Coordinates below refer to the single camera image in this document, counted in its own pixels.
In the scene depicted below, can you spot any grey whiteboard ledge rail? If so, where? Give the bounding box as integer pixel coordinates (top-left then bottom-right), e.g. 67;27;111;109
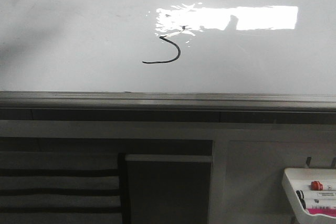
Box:
1;91;335;125

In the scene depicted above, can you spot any white hanging marker tray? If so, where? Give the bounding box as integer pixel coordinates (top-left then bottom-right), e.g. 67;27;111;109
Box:
282;168;335;223

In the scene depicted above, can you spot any lower black capped marker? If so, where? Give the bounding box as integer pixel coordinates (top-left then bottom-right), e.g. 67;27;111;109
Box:
300;199;335;210

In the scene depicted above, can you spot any black tray hook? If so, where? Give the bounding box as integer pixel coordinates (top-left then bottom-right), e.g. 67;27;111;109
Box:
304;156;312;168
330;157;336;169

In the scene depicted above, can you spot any left black tray hook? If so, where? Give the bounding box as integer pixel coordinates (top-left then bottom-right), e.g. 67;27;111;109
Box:
304;156;312;168

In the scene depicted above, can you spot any red capped white marker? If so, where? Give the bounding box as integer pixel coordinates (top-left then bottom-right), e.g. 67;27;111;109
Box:
310;180;336;191

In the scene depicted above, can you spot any dark grey panel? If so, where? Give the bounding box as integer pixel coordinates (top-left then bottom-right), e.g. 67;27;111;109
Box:
126;154;212;223

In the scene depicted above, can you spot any right black tray hook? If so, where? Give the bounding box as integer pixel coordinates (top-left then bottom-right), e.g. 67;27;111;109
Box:
330;157;336;169

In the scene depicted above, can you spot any grey slatted shelf unit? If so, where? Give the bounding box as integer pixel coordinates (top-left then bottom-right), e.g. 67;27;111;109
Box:
1;152;131;223

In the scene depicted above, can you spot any white glossy whiteboard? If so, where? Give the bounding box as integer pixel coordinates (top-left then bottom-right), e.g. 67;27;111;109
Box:
1;0;335;95

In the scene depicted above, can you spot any pink whiteboard eraser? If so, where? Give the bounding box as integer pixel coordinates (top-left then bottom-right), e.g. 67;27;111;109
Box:
306;209;336;217

